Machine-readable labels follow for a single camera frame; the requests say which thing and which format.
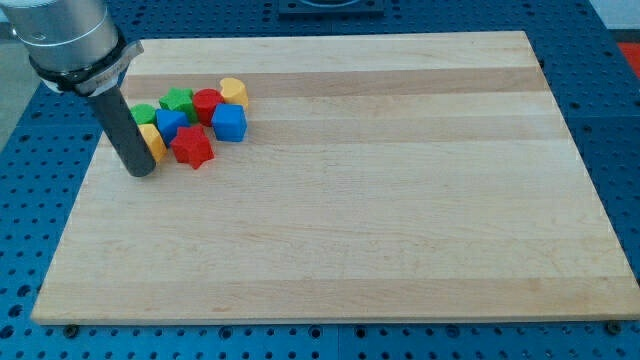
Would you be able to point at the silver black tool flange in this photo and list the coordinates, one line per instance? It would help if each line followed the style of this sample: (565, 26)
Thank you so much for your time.
(92, 80)

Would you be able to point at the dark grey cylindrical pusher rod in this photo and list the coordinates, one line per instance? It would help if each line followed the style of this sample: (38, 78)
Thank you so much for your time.
(117, 122)

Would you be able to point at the yellow hexagon block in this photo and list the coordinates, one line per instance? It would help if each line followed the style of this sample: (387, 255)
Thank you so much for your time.
(154, 141)

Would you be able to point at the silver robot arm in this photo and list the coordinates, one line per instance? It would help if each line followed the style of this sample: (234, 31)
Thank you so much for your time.
(75, 46)

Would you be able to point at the green round block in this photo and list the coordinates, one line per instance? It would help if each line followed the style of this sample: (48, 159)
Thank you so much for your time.
(143, 114)

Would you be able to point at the blue angular block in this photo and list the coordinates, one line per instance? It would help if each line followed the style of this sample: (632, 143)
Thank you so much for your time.
(168, 123)

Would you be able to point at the green star block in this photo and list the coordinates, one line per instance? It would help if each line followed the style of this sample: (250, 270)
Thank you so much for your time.
(180, 99)

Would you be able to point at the red star block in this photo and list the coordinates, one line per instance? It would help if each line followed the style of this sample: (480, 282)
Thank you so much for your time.
(192, 146)

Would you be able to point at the red round block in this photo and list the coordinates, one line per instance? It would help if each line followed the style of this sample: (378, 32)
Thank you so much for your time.
(205, 102)

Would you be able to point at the blue cube block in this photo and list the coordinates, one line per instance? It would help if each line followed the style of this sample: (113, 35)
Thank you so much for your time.
(229, 123)

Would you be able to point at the yellow heart block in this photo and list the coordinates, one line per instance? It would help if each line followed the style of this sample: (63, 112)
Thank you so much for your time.
(234, 92)

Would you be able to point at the light wooden board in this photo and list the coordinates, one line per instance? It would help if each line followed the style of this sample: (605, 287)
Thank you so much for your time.
(383, 178)

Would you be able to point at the red object at edge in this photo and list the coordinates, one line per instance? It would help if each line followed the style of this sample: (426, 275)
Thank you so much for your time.
(631, 52)

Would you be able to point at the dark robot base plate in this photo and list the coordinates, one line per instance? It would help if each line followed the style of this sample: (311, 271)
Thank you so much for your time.
(291, 9)

